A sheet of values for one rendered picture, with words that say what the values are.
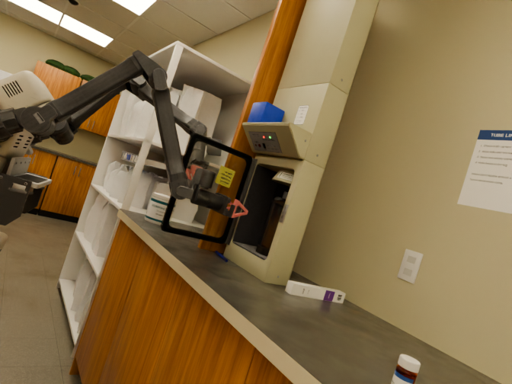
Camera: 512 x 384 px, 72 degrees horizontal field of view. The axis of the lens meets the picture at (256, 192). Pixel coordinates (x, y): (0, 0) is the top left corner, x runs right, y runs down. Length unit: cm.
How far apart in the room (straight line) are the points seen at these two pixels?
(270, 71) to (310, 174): 56
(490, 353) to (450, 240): 36
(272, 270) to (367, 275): 43
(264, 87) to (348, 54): 40
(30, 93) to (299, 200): 98
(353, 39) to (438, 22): 48
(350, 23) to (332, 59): 15
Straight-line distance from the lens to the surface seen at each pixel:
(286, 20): 177
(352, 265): 161
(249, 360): 93
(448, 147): 152
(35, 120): 123
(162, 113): 124
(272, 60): 169
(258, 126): 142
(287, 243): 133
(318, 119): 135
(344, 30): 148
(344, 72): 145
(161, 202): 187
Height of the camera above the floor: 121
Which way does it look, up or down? 1 degrees up
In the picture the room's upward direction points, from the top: 18 degrees clockwise
